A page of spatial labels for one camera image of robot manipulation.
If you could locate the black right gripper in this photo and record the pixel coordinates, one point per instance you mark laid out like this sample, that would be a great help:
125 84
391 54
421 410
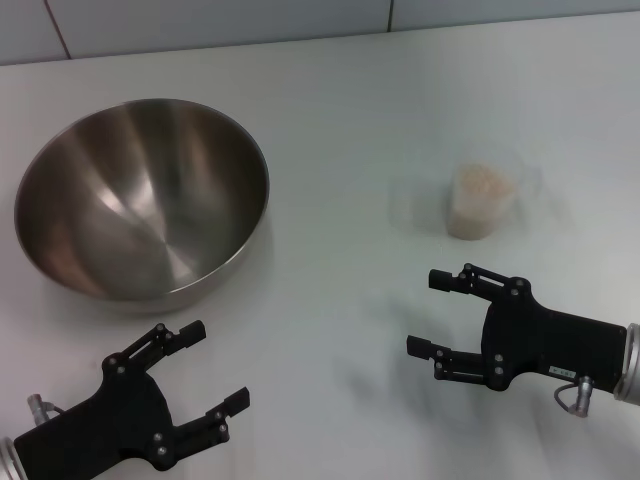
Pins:
550 345

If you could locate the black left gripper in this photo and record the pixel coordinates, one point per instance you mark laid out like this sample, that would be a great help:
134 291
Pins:
125 415

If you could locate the white rice grains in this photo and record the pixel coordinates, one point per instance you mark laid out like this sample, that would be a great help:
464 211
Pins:
480 200

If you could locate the clear plastic measuring cup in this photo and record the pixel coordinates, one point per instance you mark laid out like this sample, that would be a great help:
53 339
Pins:
525 175

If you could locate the stainless steel mixing bowl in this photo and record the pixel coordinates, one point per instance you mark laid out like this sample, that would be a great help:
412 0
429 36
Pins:
150 200

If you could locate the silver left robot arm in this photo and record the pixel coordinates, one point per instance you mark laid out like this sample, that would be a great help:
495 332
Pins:
9 462

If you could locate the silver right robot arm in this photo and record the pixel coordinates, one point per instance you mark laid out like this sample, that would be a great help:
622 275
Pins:
631 365

